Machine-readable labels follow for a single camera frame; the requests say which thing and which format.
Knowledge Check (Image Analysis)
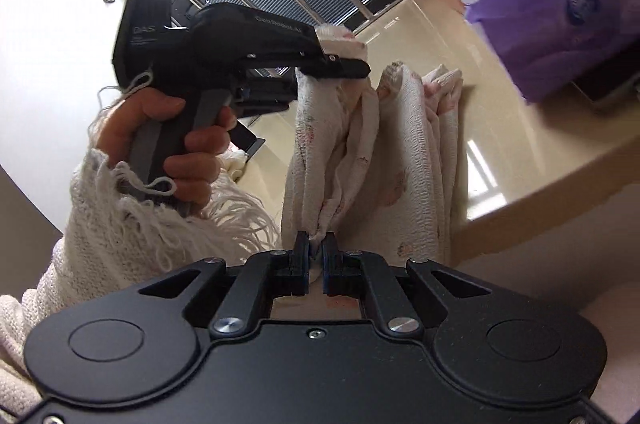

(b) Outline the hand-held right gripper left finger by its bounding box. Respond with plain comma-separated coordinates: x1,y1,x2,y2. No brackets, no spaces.
140,231,308,339

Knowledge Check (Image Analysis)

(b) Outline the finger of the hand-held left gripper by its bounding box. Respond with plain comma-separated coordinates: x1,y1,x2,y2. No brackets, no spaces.
236,80,301,117
295,51,372,81

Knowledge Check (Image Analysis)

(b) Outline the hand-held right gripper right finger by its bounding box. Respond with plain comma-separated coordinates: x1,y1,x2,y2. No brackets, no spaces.
322,231,493,336

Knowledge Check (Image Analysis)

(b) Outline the cream floral garment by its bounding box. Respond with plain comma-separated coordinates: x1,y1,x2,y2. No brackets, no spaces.
280,24,466,322

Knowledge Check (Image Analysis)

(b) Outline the person's left hand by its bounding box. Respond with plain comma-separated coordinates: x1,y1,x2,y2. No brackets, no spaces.
95,89,239,215

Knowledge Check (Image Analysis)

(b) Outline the black tablet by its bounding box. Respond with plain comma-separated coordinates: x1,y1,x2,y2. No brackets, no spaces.
231,124,267,153

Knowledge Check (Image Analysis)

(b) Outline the white cloth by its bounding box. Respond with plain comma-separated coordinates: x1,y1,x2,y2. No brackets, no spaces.
217,149,258,180

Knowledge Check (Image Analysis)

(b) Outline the purple bag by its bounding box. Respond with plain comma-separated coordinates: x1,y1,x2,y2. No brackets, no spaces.
464,0,640,106

